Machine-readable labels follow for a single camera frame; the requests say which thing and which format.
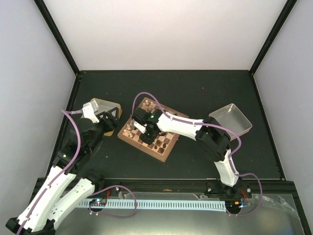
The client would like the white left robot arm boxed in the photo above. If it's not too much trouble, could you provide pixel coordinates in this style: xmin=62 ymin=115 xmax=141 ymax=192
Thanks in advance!
xmin=5 ymin=102 xmax=122 ymax=235

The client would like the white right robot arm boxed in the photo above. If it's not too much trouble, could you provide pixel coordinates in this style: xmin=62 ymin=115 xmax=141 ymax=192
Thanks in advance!
xmin=131 ymin=108 xmax=241 ymax=198

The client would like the wooden chess board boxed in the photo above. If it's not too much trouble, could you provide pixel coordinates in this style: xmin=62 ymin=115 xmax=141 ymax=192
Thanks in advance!
xmin=117 ymin=97 xmax=190 ymax=163

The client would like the yellow metal tin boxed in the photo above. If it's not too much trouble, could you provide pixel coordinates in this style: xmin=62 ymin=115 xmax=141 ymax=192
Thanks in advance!
xmin=90 ymin=98 xmax=122 ymax=137

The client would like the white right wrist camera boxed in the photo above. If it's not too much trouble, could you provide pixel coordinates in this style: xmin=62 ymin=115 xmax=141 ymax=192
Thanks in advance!
xmin=131 ymin=119 xmax=146 ymax=134

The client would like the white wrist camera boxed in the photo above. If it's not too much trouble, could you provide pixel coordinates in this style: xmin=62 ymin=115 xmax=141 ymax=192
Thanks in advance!
xmin=131 ymin=119 xmax=146 ymax=134
xmin=82 ymin=101 xmax=99 ymax=123

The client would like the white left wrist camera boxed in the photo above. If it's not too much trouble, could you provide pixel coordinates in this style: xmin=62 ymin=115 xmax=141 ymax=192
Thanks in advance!
xmin=82 ymin=101 xmax=99 ymax=123

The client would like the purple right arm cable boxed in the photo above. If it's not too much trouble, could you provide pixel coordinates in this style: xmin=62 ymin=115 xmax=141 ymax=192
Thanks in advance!
xmin=131 ymin=92 xmax=264 ymax=217

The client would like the white slotted cable duct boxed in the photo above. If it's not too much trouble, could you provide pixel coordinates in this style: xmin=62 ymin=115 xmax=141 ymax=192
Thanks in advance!
xmin=77 ymin=199 xmax=226 ymax=212

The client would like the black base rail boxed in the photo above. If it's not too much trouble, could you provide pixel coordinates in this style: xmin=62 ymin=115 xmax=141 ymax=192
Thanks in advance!
xmin=96 ymin=178 xmax=297 ymax=198

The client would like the black frame post left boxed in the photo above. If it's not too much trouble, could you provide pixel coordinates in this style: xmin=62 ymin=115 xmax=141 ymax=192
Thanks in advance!
xmin=34 ymin=0 xmax=80 ymax=75

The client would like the black frame post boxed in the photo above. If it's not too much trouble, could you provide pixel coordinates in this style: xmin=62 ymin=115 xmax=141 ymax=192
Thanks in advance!
xmin=249 ymin=0 xmax=297 ymax=76
xmin=34 ymin=0 xmax=80 ymax=75

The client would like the black frame post right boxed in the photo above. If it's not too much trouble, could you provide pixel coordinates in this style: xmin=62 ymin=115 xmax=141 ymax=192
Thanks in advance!
xmin=249 ymin=0 xmax=297 ymax=76

